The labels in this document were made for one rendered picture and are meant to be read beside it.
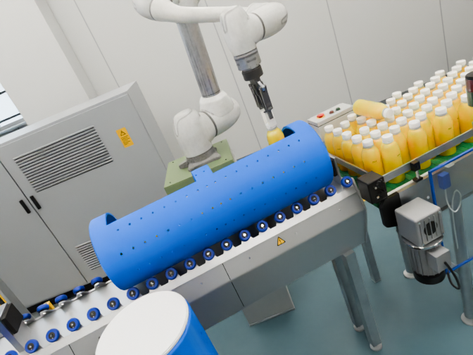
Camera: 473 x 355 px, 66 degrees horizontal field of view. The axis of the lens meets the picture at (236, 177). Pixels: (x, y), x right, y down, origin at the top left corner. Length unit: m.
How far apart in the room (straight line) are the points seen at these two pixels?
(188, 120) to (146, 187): 1.27
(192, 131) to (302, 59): 2.52
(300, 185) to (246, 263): 0.36
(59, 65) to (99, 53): 0.43
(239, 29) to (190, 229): 0.69
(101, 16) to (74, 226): 2.03
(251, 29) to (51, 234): 2.52
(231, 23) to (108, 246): 0.85
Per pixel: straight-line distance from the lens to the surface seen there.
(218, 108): 1.90
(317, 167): 1.35
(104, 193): 3.07
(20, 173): 3.19
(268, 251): 1.42
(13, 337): 1.60
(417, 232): 1.42
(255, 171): 1.28
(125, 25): 4.02
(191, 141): 1.83
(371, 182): 1.37
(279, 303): 2.34
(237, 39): 1.33
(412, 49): 4.66
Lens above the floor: 1.71
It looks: 24 degrees down
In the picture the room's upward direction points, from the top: 23 degrees counter-clockwise
